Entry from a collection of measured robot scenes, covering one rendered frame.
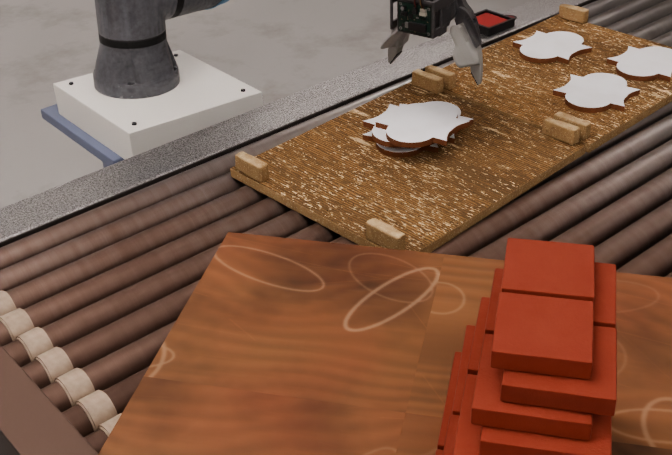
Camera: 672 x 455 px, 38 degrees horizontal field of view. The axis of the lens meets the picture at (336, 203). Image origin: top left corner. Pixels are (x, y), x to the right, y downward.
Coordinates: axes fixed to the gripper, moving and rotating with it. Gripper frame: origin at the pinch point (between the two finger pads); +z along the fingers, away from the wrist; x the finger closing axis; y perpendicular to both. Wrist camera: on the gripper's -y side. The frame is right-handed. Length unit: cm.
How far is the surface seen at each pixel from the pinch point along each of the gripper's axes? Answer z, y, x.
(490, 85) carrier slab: 11.3, -21.9, -1.7
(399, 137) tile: 7.3, 8.4, -1.2
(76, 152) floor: 105, -79, -189
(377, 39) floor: 105, -219, -152
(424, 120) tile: 7.3, 1.8, -0.9
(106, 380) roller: 14, 64, -6
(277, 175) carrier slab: 11.4, 21.1, -14.3
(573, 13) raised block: 10, -56, -1
